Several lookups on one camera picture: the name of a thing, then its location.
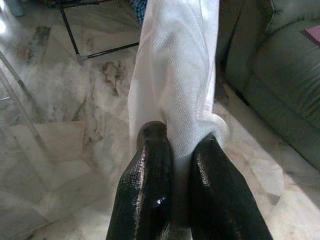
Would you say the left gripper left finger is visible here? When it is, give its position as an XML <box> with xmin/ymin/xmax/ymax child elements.
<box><xmin>104</xmin><ymin>120</ymin><xmax>176</xmax><ymax>240</ymax></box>

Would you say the grey green sofa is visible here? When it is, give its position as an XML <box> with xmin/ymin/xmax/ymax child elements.
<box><xmin>216</xmin><ymin>0</ymin><xmax>320</xmax><ymax>173</ymax></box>

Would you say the grey folding chair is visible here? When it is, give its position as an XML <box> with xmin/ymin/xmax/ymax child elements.
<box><xmin>0</xmin><ymin>49</ymin><xmax>52</xmax><ymax>161</ymax></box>

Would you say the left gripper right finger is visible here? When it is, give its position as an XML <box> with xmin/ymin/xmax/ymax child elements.
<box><xmin>189</xmin><ymin>133</ymin><xmax>273</xmax><ymax>240</ymax></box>

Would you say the black drying rack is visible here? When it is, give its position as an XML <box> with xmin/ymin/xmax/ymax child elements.
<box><xmin>55</xmin><ymin>0</ymin><xmax>141</xmax><ymax>66</ymax></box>

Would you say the blue plaid shirt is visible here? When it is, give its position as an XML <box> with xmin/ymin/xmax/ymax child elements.
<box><xmin>129</xmin><ymin>0</ymin><xmax>149</xmax><ymax>26</ymax></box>

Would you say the purple notebook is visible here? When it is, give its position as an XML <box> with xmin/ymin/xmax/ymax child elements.
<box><xmin>304</xmin><ymin>24</ymin><xmax>320</xmax><ymax>48</ymax></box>

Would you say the white shirt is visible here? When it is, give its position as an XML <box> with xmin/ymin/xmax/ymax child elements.
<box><xmin>126</xmin><ymin>0</ymin><xmax>285</xmax><ymax>199</ymax></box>

